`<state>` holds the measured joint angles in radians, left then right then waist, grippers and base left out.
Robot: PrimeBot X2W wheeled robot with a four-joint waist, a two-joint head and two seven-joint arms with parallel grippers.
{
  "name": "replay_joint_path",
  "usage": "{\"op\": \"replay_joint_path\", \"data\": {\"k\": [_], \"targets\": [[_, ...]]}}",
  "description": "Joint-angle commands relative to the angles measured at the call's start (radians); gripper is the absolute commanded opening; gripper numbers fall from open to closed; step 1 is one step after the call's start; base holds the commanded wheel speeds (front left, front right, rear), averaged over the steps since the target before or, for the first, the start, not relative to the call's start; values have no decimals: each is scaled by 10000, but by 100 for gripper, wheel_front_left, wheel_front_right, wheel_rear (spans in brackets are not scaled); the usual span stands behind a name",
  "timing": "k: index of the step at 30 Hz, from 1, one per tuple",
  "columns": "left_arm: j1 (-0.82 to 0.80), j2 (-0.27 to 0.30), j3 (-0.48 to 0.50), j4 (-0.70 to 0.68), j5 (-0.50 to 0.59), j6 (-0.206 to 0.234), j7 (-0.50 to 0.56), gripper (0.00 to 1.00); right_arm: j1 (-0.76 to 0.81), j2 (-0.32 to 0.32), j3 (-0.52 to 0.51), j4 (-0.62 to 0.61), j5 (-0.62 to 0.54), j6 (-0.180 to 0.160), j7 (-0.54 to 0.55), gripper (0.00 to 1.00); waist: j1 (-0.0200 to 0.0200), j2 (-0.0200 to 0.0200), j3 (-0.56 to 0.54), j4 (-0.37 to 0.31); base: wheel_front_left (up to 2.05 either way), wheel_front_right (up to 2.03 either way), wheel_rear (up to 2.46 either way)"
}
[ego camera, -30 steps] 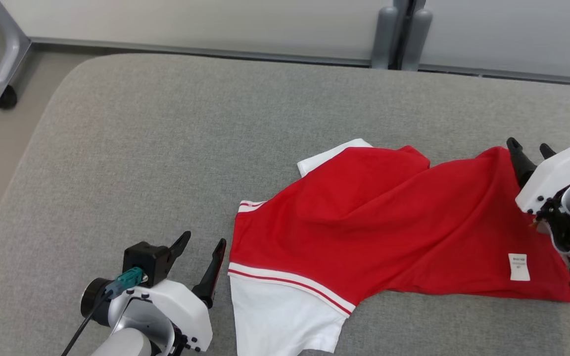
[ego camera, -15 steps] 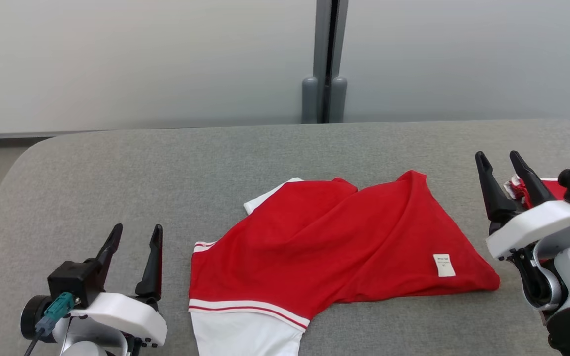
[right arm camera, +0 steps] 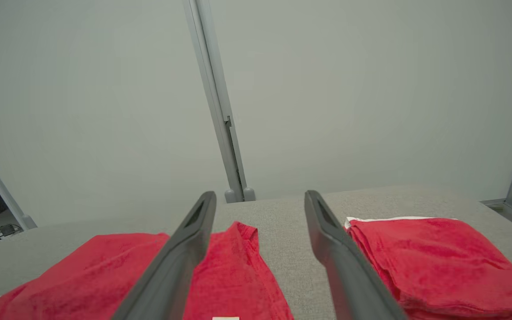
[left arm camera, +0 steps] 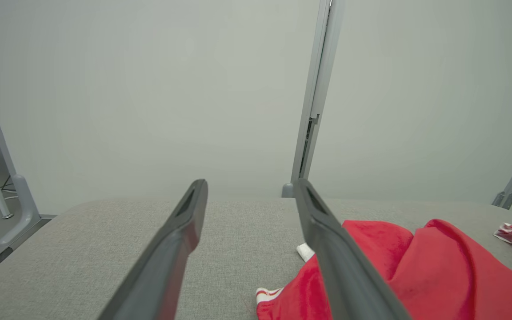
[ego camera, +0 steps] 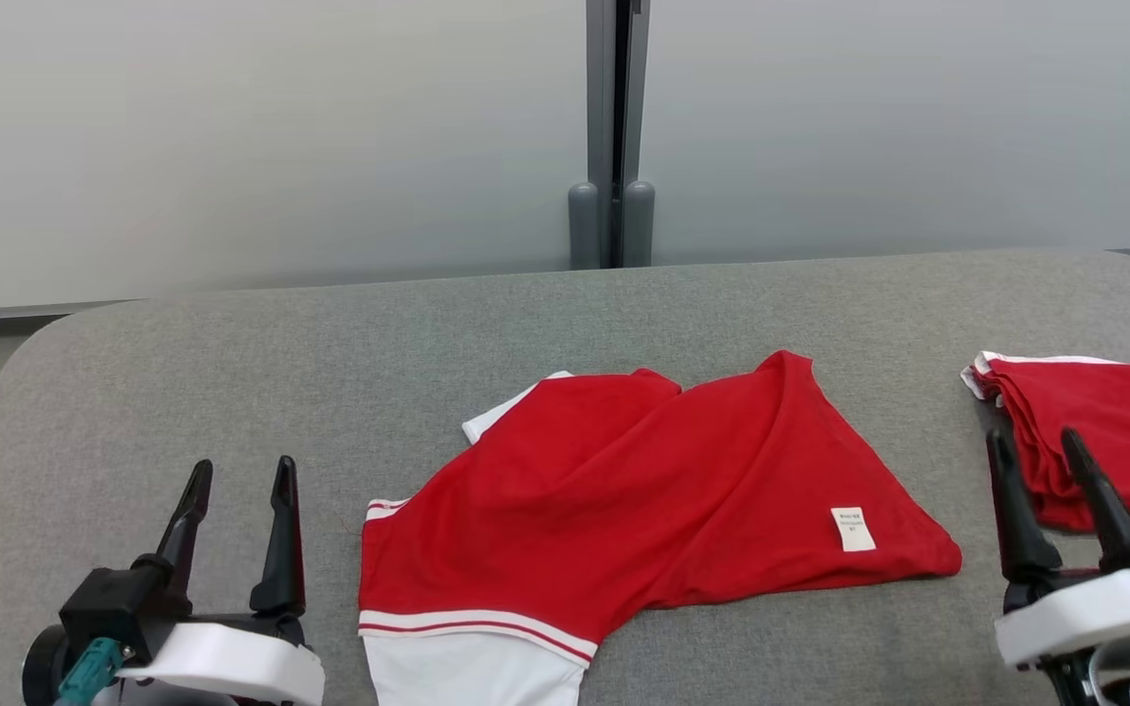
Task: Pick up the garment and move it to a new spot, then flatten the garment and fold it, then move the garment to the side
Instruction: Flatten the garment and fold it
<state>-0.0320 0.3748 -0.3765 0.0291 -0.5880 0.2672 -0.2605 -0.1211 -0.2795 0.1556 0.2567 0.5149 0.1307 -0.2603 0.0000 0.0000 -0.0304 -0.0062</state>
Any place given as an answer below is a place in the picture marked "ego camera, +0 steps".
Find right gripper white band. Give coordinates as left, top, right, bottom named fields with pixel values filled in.
left=986, top=427, right=1130, bottom=706

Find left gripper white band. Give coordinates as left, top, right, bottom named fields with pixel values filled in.
left=94, top=454, right=326, bottom=706

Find red white basketball shorts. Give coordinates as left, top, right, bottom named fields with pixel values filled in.
left=960, top=350, right=1130, bottom=542

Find red jersey striped white trim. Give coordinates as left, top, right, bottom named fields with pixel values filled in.
left=357, top=350, right=964, bottom=706

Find teal camera cable connector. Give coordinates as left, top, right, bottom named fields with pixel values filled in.
left=55, top=635, right=127, bottom=706

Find grey partition post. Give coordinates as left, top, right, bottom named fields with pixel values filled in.
left=621, top=0, right=657, bottom=269
left=568, top=0, right=617, bottom=272

